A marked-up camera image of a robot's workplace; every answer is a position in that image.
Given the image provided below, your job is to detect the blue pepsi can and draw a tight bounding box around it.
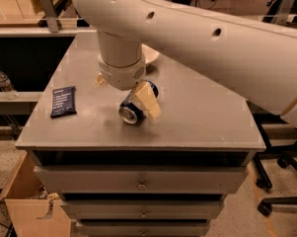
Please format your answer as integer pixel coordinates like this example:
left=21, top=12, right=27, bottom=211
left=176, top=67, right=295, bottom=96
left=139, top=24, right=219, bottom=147
left=118, top=91, right=145, bottom=125

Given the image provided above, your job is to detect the black office chair base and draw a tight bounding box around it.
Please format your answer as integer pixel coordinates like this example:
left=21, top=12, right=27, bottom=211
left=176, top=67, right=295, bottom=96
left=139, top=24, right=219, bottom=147
left=254, top=114, right=297, bottom=216

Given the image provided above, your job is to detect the clear plastic water bottle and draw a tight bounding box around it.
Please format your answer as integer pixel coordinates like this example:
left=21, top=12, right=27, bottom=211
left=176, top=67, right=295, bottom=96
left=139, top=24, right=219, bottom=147
left=0, top=70, right=19, bottom=100

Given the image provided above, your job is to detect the white bowl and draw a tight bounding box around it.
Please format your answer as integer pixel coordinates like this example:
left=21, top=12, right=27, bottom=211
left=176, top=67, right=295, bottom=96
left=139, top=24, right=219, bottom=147
left=142, top=44, right=159, bottom=66

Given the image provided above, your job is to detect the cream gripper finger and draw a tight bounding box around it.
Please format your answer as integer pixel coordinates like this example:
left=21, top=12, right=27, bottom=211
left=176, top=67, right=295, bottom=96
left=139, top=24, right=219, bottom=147
left=131, top=81, right=162, bottom=121
left=94, top=73, right=107, bottom=86

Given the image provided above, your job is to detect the dark blue snack packet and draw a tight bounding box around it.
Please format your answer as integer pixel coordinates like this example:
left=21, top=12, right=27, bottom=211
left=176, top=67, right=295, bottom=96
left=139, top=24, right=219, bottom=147
left=50, top=86, right=76, bottom=119

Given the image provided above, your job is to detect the cardboard box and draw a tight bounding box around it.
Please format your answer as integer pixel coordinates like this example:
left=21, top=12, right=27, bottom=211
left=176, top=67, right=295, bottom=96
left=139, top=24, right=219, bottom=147
left=0, top=151, right=71, bottom=237

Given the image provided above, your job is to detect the left metal bracket post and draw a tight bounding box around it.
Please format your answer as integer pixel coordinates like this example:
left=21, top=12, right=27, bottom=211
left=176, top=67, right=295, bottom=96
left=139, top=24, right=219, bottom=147
left=39, top=0, right=59, bottom=33

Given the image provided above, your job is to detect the grey drawer cabinet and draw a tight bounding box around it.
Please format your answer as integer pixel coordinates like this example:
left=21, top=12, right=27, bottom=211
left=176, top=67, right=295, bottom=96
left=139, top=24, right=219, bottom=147
left=17, top=32, right=264, bottom=237

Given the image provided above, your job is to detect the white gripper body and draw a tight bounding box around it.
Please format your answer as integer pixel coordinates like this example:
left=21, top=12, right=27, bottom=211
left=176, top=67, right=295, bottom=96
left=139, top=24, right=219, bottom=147
left=98, top=56, right=146, bottom=91

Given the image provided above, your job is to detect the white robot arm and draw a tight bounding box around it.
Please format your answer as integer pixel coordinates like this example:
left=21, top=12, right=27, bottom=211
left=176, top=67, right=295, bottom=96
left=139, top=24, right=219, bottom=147
left=72, top=0, right=297, bottom=128

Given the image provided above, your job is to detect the right metal bracket post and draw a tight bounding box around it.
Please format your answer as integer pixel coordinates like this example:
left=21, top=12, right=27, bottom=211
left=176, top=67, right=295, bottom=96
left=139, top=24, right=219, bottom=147
left=272, top=0, right=295, bottom=26

